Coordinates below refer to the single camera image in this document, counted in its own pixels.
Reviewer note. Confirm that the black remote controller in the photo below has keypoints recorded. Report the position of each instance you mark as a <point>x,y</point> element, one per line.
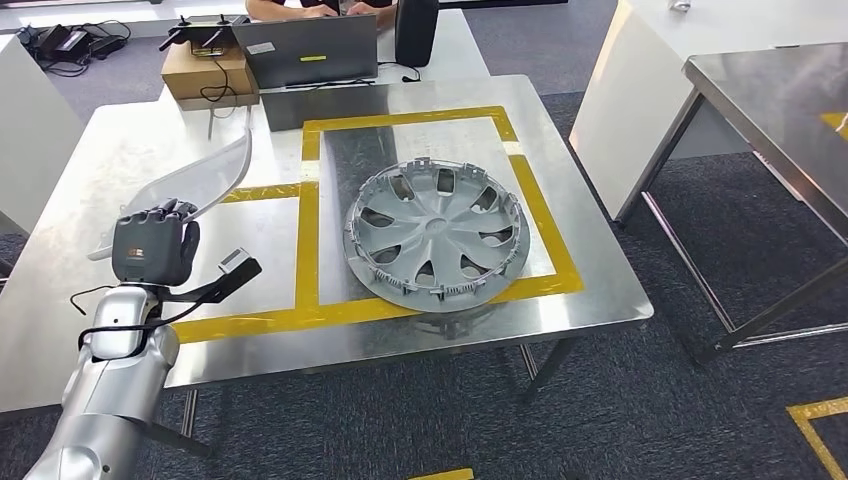
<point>199,28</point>

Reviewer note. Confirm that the person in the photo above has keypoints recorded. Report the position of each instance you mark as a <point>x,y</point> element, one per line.
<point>265,6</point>

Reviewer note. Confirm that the white table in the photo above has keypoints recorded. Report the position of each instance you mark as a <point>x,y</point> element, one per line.
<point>629,99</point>
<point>33,132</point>

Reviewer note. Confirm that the grey laptop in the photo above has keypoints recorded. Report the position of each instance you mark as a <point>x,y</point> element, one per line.
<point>305,50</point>

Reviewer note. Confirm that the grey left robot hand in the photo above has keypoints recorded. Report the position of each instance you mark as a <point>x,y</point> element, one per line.
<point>146,252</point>

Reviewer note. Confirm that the steel workbench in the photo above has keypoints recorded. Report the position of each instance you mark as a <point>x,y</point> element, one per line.
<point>265,238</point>

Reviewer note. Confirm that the yellow floor tape square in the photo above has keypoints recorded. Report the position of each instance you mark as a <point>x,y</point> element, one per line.
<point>440,475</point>
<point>821,407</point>

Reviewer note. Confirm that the brown cardboard box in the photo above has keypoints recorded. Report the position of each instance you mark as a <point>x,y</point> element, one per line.
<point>205,76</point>

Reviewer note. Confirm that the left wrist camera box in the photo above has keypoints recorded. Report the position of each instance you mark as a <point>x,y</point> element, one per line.
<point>232,278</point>

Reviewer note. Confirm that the black speaker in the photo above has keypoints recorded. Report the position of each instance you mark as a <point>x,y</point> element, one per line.
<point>416,33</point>

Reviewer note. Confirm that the yellow workbench tape frame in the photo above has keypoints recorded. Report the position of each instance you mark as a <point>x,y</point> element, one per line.
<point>307,252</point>

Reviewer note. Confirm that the silver wheel hubcap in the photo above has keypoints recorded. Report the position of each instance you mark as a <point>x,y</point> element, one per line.
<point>437,228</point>

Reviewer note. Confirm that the white desk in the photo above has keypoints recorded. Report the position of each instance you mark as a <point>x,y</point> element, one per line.
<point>450,46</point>

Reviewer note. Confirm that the white curved plastic part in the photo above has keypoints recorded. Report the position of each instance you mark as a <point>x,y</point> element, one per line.
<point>205,175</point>

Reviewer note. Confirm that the steel table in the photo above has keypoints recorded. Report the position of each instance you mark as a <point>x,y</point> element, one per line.
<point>782,99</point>

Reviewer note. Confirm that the yellow tape on steel table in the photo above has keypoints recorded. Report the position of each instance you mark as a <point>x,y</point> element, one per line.
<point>836,126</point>

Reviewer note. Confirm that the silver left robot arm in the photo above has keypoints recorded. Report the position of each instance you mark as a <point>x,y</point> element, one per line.
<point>106,397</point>

